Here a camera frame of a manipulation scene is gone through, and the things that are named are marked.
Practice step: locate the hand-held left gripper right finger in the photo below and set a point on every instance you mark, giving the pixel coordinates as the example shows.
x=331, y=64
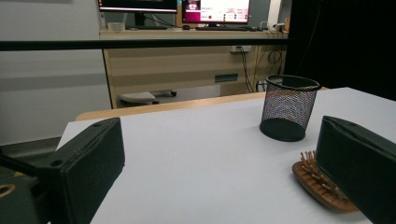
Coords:
x=358, y=161

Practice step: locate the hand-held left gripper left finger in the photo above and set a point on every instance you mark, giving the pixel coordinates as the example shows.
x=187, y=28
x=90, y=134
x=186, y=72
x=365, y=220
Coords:
x=84, y=161

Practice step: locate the wooden hairbrush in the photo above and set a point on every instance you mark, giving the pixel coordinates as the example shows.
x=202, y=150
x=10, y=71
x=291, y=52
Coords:
x=314, y=188

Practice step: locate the black mesh pen holder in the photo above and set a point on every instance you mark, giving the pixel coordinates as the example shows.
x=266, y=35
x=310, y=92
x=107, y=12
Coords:
x=283, y=130

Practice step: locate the white chair base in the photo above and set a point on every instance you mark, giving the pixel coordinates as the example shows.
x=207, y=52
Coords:
x=137, y=97

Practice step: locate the black horizontal bar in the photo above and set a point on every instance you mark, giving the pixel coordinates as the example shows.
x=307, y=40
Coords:
x=93, y=45

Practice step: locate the black curtain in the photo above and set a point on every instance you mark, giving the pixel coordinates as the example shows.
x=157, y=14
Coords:
x=342, y=40

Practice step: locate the beige office desk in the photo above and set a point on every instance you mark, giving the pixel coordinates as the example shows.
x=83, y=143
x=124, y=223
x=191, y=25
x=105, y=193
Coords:
x=174, y=65

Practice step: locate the clear plastic container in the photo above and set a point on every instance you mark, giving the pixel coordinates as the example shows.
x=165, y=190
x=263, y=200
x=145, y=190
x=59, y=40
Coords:
x=116, y=26

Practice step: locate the black keyboard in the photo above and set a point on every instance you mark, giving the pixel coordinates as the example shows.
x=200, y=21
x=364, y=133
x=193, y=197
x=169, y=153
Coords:
x=152, y=27
x=221, y=28

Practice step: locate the white power strip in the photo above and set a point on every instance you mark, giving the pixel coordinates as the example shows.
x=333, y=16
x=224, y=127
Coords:
x=241, y=48

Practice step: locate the dark screen monitor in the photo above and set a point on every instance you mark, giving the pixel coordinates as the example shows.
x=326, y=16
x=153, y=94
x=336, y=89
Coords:
x=137, y=4

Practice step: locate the black computer mouse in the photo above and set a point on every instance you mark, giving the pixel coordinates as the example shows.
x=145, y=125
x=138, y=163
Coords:
x=186, y=27

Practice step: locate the pink and white screen monitor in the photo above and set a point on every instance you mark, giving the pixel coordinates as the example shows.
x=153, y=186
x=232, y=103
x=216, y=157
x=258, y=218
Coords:
x=218, y=11

